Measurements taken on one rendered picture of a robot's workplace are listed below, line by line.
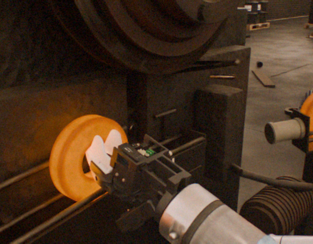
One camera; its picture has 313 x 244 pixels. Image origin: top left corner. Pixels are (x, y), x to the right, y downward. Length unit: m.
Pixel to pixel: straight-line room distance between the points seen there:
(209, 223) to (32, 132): 0.34
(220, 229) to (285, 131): 0.59
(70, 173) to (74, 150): 0.04
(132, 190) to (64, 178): 0.13
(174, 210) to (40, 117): 0.29
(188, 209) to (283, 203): 0.53
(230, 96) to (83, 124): 0.40
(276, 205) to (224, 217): 0.49
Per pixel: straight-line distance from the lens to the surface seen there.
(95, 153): 0.62
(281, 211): 0.98
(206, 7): 0.62
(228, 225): 0.49
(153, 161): 0.55
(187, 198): 0.51
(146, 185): 0.56
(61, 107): 0.68
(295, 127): 1.05
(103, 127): 0.65
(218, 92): 0.91
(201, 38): 0.75
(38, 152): 0.68
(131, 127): 0.82
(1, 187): 0.65
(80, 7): 0.56
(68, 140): 0.62
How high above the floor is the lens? 1.03
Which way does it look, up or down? 20 degrees down
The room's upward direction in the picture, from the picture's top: straight up
